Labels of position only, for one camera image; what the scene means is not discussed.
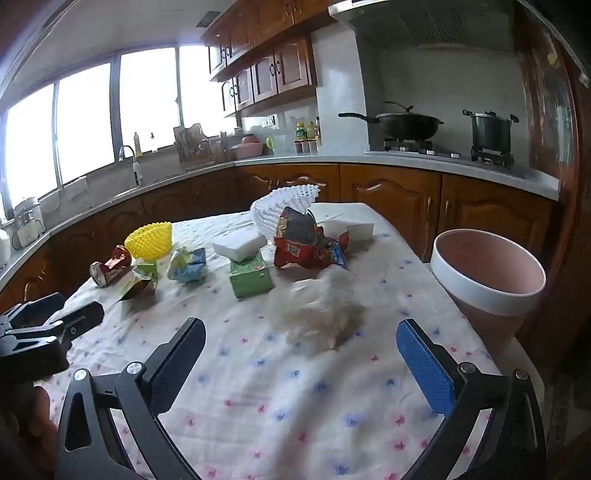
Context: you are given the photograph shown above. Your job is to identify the wooden cabinets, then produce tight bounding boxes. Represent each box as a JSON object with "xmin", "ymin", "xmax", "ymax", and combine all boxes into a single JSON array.
[
  {"xmin": 0, "ymin": 164, "xmax": 555, "ymax": 315},
  {"xmin": 203, "ymin": 0, "xmax": 338, "ymax": 118}
]

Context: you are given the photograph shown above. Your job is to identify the range hood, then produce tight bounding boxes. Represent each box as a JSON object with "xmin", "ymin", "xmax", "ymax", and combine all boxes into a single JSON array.
[{"xmin": 329, "ymin": 0, "xmax": 520, "ymax": 48}]

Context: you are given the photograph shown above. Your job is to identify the crushed red can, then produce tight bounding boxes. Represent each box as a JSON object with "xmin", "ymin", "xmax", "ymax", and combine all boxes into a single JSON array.
[{"xmin": 90, "ymin": 246, "xmax": 134, "ymax": 288}]

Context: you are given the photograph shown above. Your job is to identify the yellow foam fruit net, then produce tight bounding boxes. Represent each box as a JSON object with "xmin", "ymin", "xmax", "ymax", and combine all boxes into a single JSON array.
[{"xmin": 124, "ymin": 222, "xmax": 174, "ymax": 260}]

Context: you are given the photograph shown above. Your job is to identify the white plastic bag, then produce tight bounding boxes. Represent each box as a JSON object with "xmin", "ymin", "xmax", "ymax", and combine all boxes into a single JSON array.
[{"xmin": 277, "ymin": 267, "xmax": 366, "ymax": 352}]

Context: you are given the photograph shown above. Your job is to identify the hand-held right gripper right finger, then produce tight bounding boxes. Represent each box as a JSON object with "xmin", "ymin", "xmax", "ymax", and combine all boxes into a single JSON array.
[{"xmin": 396, "ymin": 318, "xmax": 548, "ymax": 480}]

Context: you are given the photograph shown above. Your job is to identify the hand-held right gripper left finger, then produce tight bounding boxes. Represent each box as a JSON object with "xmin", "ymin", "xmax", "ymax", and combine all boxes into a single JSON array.
[{"xmin": 55, "ymin": 318, "xmax": 206, "ymax": 480}]

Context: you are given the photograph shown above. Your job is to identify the pink bin with white rim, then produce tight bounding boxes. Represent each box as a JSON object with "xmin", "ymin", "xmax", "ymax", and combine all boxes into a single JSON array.
[{"xmin": 431, "ymin": 228, "xmax": 546, "ymax": 365}]

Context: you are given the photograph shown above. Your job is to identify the red snack bag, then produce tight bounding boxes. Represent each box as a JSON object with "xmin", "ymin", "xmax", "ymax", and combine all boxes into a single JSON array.
[{"xmin": 273, "ymin": 206, "xmax": 349, "ymax": 269}]

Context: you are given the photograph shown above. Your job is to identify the gas stove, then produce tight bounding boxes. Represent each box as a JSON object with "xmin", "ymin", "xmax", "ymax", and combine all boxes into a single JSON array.
[{"xmin": 365, "ymin": 137, "xmax": 528, "ymax": 171}]

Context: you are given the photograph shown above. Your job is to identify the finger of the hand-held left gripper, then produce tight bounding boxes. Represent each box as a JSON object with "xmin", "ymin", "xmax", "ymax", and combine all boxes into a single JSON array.
[
  {"xmin": 0, "ymin": 293, "xmax": 65, "ymax": 331},
  {"xmin": 46, "ymin": 301, "xmax": 105, "ymax": 352}
]

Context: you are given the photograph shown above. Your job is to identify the utensil rack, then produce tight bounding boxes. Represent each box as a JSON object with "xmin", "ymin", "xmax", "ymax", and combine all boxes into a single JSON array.
[{"xmin": 173, "ymin": 124, "xmax": 219, "ymax": 165}]

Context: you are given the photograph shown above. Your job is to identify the kitchen window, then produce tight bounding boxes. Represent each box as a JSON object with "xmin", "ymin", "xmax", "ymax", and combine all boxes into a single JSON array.
[{"xmin": 0, "ymin": 45, "xmax": 242, "ymax": 220}]

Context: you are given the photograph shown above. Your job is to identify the chrome faucet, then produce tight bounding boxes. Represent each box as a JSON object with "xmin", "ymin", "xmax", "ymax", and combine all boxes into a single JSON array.
[{"xmin": 119, "ymin": 145, "xmax": 144, "ymax": 188}]

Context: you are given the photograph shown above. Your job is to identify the wooden upper cabinets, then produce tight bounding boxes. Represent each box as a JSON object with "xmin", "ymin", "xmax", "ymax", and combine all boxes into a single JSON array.
[{"xmin": 203, "ymin": 0, "xmax": 338, "ymax": 118}]

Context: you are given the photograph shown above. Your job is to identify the white foam block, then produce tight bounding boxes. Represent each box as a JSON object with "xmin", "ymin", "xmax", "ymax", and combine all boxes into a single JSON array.
[
  {"xmin": 213, "ymin": 229, "xmax": 269, "ymax": 264},
  {"xmin": 321, "ymin": 216, "xmax": 375, "ymax": 243}
]

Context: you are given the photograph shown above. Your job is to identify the pink basin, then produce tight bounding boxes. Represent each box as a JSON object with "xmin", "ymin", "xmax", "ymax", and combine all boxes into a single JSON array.
[{"xmin": 229, "ymin": 134, "xmax": 264, "ymax": 160}]

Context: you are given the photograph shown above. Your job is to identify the person's left hand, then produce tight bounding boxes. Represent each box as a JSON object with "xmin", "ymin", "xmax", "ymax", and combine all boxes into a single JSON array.
[{"xmin": 23, "ymin": 385, "xmax": 58, "ymax": 462}]

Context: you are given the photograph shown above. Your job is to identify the green snack wrapper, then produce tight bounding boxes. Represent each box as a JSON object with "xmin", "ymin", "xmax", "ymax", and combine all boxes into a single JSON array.
[{"xmin": 111, "ymin": 263, "xmax": 160, "ymax": 302}]

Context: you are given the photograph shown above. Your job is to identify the white foam fruit net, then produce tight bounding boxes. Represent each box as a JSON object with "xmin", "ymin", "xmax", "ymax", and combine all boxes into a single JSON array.
[{"xmin": 250, "ymin": 184, "xmax": 320, "ymax": 236}]

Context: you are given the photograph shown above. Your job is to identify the green carton box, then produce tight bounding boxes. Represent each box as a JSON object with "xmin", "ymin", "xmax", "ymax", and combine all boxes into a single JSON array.
[{"xmin": 229, "ymin": 251, "xmax": 272, "ymax": 301}]

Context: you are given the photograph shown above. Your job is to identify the grey kitchen countertop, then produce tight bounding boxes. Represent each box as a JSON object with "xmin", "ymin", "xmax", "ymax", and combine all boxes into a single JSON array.
[{"xmin": 0, "ymin": 150, "xmax": 560, "ymax": 287}]

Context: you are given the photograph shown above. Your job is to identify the black wok with lid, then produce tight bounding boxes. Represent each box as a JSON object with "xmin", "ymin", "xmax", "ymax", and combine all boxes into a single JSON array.
[{"xmin": 338, "ymin": 102, "xmax": 444, "ymax": 140}]

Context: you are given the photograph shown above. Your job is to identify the white jar with lid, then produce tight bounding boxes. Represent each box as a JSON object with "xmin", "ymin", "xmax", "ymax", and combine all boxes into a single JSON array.
[{"xmin": 13, "ymin": 198, "xmax": 45, "ymax": 248}]

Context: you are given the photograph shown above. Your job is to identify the dark steel pot with lid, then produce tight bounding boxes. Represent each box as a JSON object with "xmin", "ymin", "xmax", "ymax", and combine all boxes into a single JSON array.
[{"xmin": 462, "ymin": 110, "xmax": 519, "ymax": 154}]

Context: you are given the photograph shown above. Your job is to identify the wooden lower cabinets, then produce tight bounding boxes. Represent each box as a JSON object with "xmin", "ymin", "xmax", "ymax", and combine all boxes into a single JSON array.
[{"xmin": 0, "ymin": 164, "xmax": 555, "ymax": 315}]

